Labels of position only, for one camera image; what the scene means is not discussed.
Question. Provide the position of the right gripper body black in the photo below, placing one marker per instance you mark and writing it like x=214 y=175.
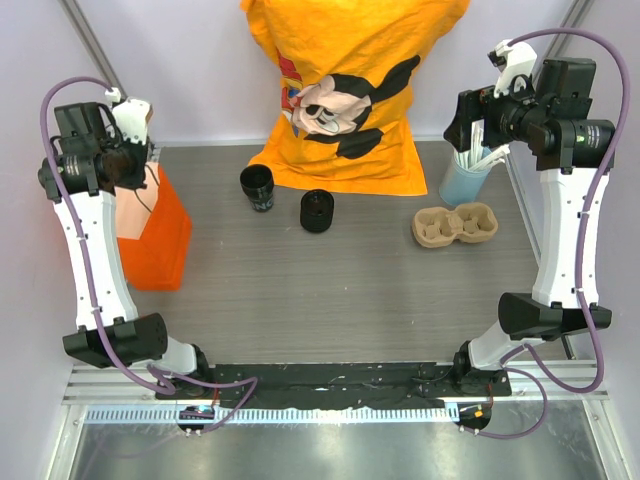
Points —
x=498 y=114

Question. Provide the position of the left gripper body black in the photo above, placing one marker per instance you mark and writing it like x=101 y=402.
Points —
x=130 y=158

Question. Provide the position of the orange paper bag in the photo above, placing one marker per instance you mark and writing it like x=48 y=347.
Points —
x=153 y=229

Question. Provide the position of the pulp cup carrier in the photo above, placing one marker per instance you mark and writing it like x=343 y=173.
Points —
x=469 y=223

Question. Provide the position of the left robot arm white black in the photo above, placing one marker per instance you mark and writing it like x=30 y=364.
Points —
x=110 y=331

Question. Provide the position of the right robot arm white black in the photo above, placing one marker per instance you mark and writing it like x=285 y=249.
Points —
x=551 y=117

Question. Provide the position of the light blue straw holder cup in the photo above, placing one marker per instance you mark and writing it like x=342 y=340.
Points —
x=461 y=185

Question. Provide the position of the black cup with lettering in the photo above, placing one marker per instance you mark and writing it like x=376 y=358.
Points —
x=257 y=183

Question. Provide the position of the orange cartoon mouse cloth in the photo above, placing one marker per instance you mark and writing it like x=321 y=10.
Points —
x=346 y=69

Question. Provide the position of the black ribbed cup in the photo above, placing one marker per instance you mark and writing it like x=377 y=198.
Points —
x=316 y=210

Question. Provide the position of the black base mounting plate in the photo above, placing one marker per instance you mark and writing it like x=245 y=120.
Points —
x=339 y=386

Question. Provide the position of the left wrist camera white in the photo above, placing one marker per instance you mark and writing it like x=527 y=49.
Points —
x=131 y=116

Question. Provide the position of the aluminium frame rail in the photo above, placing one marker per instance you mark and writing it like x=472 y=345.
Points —
x=90 y=41

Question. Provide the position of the white slotted cable duct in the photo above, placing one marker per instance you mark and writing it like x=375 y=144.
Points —
x=188 y=415

